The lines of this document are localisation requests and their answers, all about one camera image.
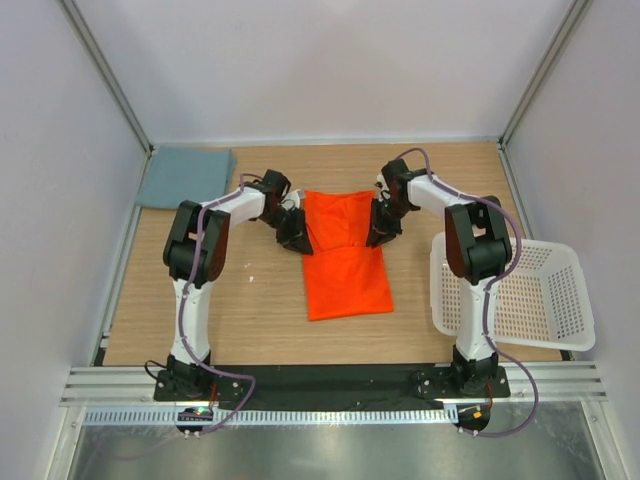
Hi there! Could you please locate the folded blue-grey t shirt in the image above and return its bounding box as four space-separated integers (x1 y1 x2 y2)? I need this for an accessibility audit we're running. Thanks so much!
136 146 236 210

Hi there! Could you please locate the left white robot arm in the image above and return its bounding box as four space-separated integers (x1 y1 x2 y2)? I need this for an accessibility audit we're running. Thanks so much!
154 169 313 401

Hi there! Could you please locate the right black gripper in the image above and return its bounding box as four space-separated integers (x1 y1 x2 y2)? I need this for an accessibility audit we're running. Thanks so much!
367 198 414 248

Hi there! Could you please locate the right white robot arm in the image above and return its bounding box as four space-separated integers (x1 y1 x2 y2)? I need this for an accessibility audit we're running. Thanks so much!
366 158 513 396

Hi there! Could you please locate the white plastic basket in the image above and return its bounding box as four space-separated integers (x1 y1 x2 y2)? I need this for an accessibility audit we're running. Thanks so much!
430 233 595 352

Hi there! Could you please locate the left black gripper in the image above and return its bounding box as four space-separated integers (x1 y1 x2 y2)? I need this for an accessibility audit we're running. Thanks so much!
260 206 313 256

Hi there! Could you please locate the small white scrap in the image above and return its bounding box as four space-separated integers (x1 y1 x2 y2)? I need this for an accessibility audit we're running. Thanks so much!
244 263 255 283

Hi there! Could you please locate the aluminium rail frame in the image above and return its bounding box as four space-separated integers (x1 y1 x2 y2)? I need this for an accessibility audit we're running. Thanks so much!
60 361 607 407

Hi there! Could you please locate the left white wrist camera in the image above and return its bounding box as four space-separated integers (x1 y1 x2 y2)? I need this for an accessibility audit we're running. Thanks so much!
281 189 305 210

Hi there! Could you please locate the white slotted cable duct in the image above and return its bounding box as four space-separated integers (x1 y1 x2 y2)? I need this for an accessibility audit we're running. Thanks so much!
83 405 458 428

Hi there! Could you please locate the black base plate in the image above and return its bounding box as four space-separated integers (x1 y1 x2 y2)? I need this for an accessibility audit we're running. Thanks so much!
152 363 510 412

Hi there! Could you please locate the orange t shirt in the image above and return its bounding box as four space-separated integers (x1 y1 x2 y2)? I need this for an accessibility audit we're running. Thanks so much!
303 190 394 322

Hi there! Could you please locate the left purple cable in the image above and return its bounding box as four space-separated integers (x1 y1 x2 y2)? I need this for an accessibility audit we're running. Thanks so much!
177 172 257 459

